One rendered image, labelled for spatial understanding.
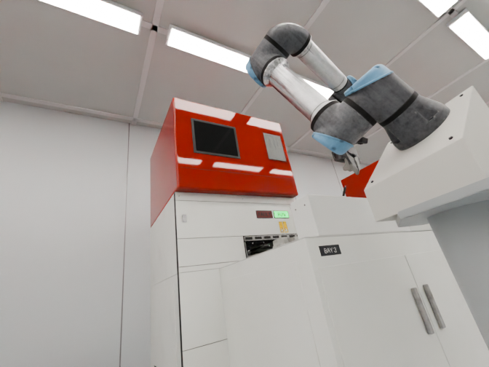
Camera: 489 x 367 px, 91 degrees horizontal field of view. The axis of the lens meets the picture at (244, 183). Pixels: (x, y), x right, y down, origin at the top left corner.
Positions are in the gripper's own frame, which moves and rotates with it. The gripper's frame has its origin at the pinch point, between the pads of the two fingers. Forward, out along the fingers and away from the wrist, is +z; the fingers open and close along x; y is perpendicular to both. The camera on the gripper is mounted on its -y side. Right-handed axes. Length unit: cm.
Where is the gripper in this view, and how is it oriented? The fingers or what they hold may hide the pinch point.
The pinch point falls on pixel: (357, 171)
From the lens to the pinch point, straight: 120.4
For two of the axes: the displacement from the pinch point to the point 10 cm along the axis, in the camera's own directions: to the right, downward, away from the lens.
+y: -4.8, 4.2, 7.7
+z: 1.6, 9.1, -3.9
